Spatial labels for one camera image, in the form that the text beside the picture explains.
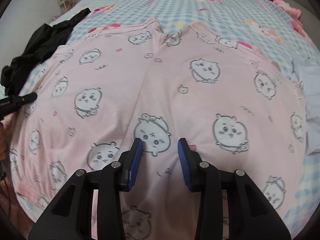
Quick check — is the pink cartoon print pajama garment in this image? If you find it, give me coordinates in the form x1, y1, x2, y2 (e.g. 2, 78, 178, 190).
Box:
10, 18, 305, 239

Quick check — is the black garment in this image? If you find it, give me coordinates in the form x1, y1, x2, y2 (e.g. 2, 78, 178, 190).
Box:
1, 8, 91, 96

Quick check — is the light blue folded garment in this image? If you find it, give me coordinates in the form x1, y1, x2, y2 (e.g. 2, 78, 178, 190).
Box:
292, 58, 320, 155

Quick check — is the blue checkered cartoon blanket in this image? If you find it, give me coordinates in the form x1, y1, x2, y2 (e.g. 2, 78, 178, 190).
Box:
1, 0, 319, 236

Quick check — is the pink plush toy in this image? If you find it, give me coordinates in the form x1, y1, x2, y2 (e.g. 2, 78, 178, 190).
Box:
269, 0, 306, 37

